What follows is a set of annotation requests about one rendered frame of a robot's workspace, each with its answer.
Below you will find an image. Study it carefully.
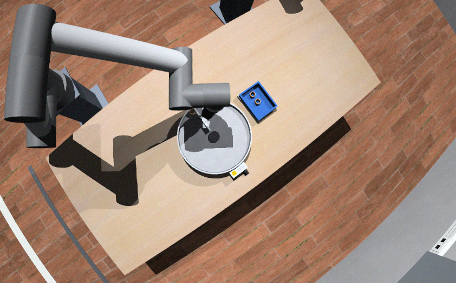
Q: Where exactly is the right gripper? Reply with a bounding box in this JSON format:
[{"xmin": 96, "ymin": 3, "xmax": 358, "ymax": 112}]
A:
[{"xmin": 201, "ymin": 108, "xmax": 223, "ymax": 120}]

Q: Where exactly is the blue open-top crate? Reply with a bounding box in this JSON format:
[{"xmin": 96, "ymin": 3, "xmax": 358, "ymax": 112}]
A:
[{"xmin": 239, "ymin": 81, "xmax": 277, "ymax": 120}]

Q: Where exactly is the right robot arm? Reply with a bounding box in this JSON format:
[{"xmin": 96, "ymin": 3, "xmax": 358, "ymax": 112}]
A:
[{"xmin": 4, "ymin": 4, "xmax": 231, "ymax": 148}]

